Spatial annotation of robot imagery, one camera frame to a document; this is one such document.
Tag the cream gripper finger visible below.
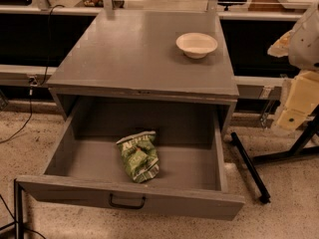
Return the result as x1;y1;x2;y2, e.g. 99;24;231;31
267;31;293;58

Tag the green jalapeno chip bag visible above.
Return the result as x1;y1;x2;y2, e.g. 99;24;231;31
116;130;160;183

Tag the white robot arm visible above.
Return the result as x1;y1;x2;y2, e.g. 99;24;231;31
267;2;319;135

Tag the grey cabinet counter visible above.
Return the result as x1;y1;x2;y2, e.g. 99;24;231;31
48;9;238;132

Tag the grey open drawer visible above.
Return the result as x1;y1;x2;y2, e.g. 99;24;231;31
17;97;244;220

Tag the white bowl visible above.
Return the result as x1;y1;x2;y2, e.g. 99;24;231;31
175;33;218;59

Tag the black metal stand leg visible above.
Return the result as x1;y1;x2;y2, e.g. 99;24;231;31
230;132;270;204

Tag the black drawer handle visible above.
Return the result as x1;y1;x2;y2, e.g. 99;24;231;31
109;193;146;210

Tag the black cable left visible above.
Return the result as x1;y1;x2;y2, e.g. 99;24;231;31
0;3;66;145

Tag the black frame bottom left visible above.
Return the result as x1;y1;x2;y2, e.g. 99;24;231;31
0;178;48;239

